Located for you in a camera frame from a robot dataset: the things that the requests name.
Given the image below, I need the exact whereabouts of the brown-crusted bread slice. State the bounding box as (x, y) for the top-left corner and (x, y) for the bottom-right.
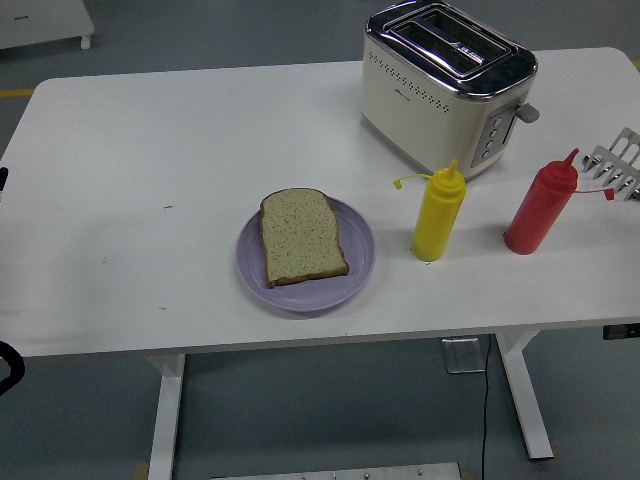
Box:
(258, 187), (350, 289)

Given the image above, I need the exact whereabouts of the purple round plate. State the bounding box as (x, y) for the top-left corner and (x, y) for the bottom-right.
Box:
(234, 195), (377, 314)

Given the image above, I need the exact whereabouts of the cream and chrome toaster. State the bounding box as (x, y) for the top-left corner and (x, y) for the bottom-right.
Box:
(360, 3), (541, 182)

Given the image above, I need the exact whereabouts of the white cabinet with feet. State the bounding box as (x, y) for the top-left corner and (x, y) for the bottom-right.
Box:
(0, 0), (95, 50)

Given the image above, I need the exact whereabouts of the white table leg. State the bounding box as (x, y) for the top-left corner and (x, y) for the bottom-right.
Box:
(492, 330), (555, 461)
(145, 353), (187, 480)

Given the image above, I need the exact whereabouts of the yellow squeeze bottle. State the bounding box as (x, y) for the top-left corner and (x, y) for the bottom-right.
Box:
(393, 159), (468, 263)

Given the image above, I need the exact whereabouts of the small silver floor box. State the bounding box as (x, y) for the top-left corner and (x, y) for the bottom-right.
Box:
(441, 337), (489, 375)

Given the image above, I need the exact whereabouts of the red squeeze bottle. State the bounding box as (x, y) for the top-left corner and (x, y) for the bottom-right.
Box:
(503, 147), (617, 256)

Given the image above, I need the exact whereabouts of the silver metal toast rack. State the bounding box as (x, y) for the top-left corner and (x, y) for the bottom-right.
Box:
(581, 127), (640, 201)

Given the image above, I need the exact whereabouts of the black table control panel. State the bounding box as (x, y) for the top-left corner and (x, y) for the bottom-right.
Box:
(602, 324), (640, 341)

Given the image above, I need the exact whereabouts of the grey metal base plate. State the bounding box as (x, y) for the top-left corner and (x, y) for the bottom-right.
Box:
(209, 461), (464, 480)

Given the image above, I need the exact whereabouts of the thin black floor cable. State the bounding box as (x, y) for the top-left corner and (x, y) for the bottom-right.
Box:
(479, 334), (494, 480)

